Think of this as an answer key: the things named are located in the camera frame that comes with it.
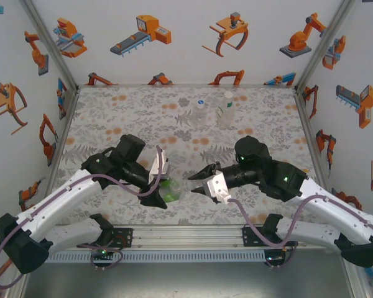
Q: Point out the green tinted plastic bottle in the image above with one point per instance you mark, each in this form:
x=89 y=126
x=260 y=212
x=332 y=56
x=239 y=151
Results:
x=171 y=195

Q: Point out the clear bottle with green label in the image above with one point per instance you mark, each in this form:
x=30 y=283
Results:
x=227 y=115

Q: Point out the clear unlabelled plastic bottle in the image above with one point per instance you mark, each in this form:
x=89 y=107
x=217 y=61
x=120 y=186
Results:
x=200 y=116

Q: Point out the plain white bottle cap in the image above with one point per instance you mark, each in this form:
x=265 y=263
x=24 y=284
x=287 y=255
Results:
x=228 y=93

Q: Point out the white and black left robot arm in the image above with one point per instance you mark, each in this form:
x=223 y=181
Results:
x=59 y=208

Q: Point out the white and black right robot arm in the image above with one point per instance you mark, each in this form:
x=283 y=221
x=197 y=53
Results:
x=329 y=214

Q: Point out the floral patterned table cover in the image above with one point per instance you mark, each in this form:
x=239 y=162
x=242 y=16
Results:
x=205 y=214

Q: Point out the small circuit board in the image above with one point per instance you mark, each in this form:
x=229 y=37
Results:
x=102 y=253
x=273 y=258

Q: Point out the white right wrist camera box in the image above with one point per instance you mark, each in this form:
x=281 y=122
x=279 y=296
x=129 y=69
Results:
x=217 y=187

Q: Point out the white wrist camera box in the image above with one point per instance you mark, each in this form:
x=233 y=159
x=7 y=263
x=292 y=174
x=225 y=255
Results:
x=158 y=164
x=217 y=187

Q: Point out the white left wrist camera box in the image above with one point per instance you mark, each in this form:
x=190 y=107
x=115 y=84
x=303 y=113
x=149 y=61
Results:
x=158 y=164

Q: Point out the aluminium front frame rail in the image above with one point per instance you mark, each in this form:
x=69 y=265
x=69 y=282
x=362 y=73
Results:
x=186 y=237

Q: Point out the aluminium side frame rail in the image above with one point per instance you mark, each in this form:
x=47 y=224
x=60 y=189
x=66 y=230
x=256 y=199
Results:
x=307 y=124
x=60 y=139

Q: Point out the aluminium frame post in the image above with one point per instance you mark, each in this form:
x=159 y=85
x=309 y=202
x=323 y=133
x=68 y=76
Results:
x=326 y=40
x=49 y=43

